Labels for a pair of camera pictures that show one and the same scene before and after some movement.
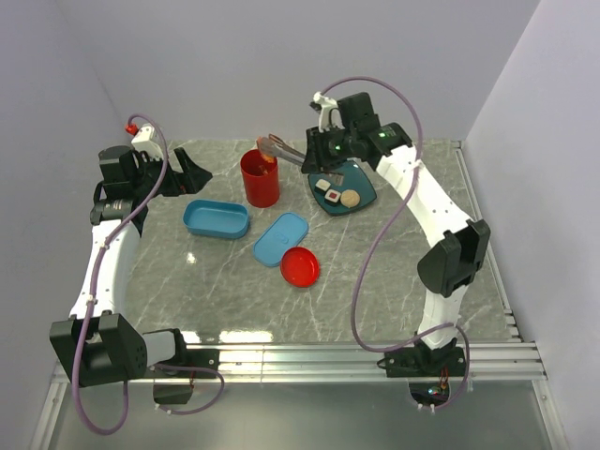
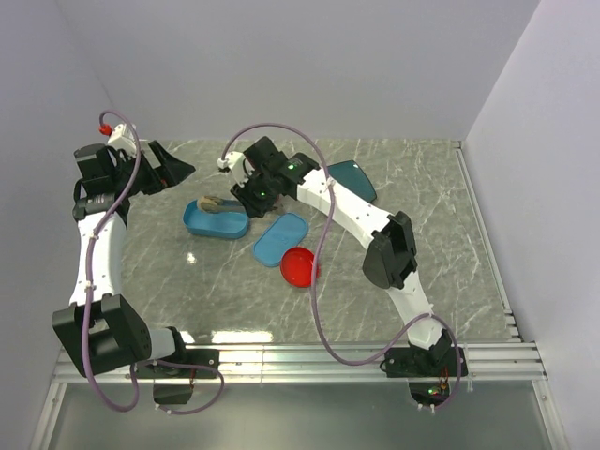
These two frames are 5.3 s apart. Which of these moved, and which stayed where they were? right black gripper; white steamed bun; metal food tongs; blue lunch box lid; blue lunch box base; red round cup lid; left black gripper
Moved: left black gripper; right black gripper; metal food tongs; white steamed bun
Stayed: blue lunch box lid; blue lunch box base; red round cup lid
